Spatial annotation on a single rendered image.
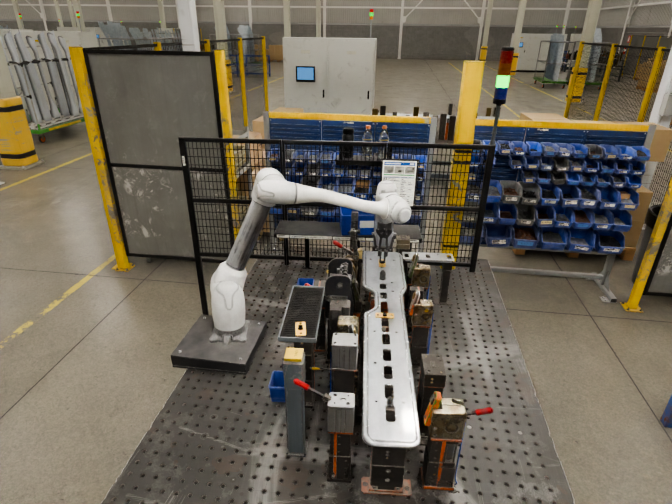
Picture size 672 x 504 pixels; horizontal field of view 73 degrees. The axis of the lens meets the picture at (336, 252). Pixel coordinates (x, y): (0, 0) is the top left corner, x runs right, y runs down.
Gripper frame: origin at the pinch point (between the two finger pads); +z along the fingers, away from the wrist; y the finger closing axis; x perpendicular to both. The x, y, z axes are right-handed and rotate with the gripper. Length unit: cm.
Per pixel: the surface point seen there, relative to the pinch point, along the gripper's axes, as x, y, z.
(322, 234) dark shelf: 33.7, -35.2, 3.5
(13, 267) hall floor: 158, -352, 106
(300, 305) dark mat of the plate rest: -66, -35, -9
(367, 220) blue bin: 35.5, -8.3, -5.9
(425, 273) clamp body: -8.2, 22.3, 5.0
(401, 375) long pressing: -86, 5, 7
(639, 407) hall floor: 11, 170, 107
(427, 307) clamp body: -43.2, 19.1, 3.4
